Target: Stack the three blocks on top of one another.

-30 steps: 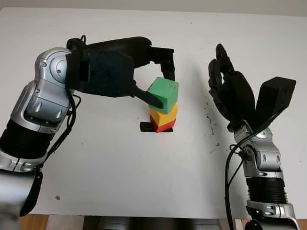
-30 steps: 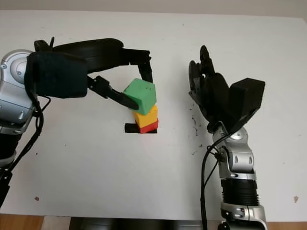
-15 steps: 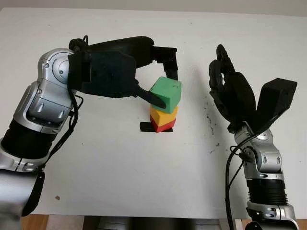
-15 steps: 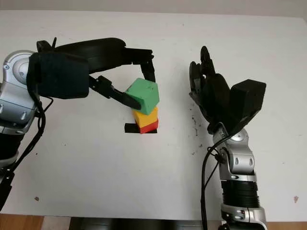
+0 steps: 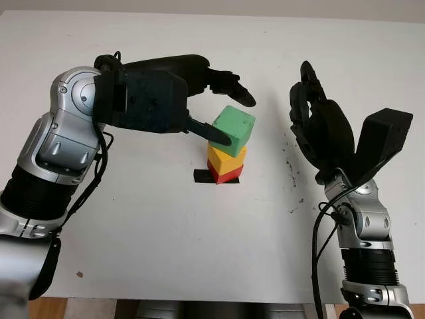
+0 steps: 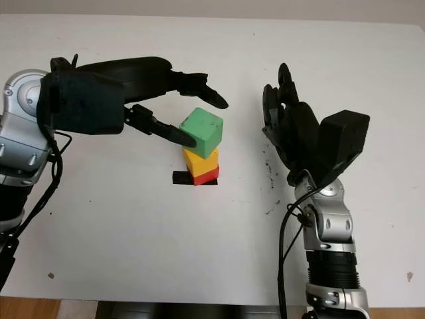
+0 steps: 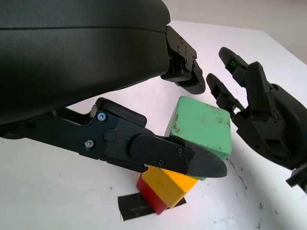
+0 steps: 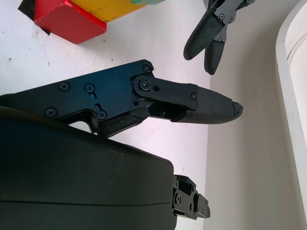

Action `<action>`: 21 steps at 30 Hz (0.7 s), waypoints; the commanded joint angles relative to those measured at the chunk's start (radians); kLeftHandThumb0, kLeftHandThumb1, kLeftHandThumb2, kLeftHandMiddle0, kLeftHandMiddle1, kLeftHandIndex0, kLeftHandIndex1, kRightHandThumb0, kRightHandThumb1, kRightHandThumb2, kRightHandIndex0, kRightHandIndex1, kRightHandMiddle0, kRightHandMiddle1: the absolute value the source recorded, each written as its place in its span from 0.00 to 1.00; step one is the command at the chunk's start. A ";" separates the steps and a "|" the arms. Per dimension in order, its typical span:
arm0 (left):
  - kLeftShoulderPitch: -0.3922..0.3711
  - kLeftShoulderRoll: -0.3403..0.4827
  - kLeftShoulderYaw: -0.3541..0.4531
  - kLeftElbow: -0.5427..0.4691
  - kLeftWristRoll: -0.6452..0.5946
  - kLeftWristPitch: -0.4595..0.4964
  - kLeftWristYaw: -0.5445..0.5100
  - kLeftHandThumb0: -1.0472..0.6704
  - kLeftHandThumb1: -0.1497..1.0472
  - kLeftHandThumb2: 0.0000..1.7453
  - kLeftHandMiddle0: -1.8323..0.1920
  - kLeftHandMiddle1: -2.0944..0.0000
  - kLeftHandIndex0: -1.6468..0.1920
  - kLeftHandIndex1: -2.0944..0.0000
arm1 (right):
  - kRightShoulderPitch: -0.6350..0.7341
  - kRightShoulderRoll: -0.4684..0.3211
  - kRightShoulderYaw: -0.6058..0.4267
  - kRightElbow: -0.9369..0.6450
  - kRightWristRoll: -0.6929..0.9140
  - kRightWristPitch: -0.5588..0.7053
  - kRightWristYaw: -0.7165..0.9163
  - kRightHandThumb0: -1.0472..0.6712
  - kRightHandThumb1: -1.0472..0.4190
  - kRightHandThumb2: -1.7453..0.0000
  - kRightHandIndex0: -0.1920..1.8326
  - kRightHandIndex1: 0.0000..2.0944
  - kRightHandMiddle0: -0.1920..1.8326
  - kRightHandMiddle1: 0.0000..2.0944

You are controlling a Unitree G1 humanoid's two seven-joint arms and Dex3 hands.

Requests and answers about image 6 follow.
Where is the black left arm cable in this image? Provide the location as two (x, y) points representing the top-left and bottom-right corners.
(6, 130), (73, 249)

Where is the red wooden block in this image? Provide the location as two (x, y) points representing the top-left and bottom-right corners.
(192, 165), (220, 186)

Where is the dark robot torso base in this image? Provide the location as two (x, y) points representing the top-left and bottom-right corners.
(95, 301), (308, 319)

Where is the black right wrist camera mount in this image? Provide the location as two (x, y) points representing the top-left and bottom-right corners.
(311, 108), (371, 187)

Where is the black tape strip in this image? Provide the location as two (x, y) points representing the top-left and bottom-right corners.
(172, 170), (219, 186)

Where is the green wooden block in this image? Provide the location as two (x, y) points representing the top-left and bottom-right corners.
(179, 107), (223, 159)

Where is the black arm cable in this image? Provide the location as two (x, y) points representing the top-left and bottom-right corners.
(6, 130), (73, 249)
(276, 185), (320, 319)

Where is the yellow wooden block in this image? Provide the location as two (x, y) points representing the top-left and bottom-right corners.
(182, 148), (220, 177)

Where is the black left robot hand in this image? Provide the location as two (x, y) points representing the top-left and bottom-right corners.
(49, 56), (230, 149)

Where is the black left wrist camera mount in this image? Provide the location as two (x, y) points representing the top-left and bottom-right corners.
(35, 71), (126, 136)

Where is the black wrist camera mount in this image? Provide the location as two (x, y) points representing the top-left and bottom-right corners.
(311, 108), (371, 187)
(35, 71), (126, 136)

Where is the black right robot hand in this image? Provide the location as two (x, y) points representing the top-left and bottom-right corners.
(261, 62), (329, 187)

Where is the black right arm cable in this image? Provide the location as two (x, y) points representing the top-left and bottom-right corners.
(276, 185), (320, 319)

